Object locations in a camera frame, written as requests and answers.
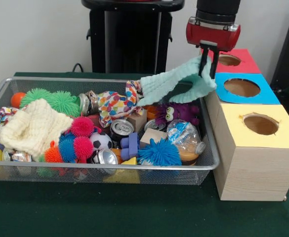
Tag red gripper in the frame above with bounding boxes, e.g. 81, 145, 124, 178
185, 16, 241, 79

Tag mint green waffle cloth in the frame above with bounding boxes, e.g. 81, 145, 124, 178
136, 55, 217, 107

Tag white cloth with colourful dots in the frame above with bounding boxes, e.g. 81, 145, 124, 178
97, 80, 145, 128

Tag cream waffle cloth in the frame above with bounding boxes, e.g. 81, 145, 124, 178
0, 98, 74, 161

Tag wooden box with three holes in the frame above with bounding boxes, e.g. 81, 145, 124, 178
195, 47, 289, 202

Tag purple spiky monster toy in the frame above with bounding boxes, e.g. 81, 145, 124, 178
155, 103, 201, 125

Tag crushed clear plastic bottle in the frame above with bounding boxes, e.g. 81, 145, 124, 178
166, 119, 207, 154

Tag blue spiky rubber ball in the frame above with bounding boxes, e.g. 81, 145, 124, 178
137, 138, 183, 166

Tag orange smooth ball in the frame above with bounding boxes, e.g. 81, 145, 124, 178
10, 92, 26, 109

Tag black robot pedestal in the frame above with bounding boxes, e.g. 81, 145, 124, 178
81, 0, 186, 75

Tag silver wire mesh bin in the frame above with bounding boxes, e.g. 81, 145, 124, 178
0, 76, 221, 186

